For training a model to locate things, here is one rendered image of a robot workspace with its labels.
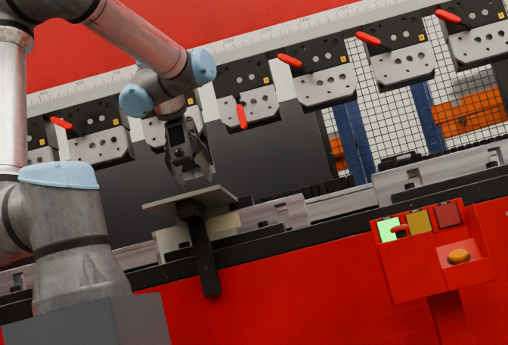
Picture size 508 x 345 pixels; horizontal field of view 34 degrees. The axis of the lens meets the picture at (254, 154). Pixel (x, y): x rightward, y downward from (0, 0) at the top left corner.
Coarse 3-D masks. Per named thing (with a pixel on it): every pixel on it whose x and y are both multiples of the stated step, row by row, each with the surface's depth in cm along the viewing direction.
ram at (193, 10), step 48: (144, 0) 220; (192, 0) 218; (240, 0) 216; (288, 0) 215; (336, 0) 213; (432, 0) 210; (48, 48) 221; (96, 48) 219; (240, 48) 214; (96, 96) 217
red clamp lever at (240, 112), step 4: (236, 92) 208; (236, 96) 207; (240, 96) 210; (236, 100) 208; (240, 104) 208; (236, 108) 208; (240, 108) 207; (240, 112) 207; (244, 112) 209; (240, 116) 207; (244, 116) 207; (240, 120) 207; (244, 120) 207; (240, 124) 207; (244, 124) 206; (244, 128) 207
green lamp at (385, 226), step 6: (378, 222) 179; (384, 222) 178; (390, 222) 178; (396, 222) 178; (384, 228) 178; (390, 228) 178; (384, 234) 178; (390, 234) 178; (384, 240) 178; (390, 240) 178
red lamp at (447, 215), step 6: (450, 204) 177; (438, 210) 177; (444, 210) 177; (450, 210) 177; (456, 210) 177; (438, 216) 177; (444, 216) 177; (450, 216) 177; (456, 216) 177; (438, 222) 177; (444, 222) 177; (450, 222) 177; (456, 222) 176
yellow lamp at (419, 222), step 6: (408, 216) 178; (414, 216) 178; (420, 216) 178; (426, 216) 177; (408, 222) 178; (414, 222) 178; (420, 222) 177; (426, 222) 177; (414, 228) 177; (420, 228) 177; (426, 228) 177; (414, 234) 177
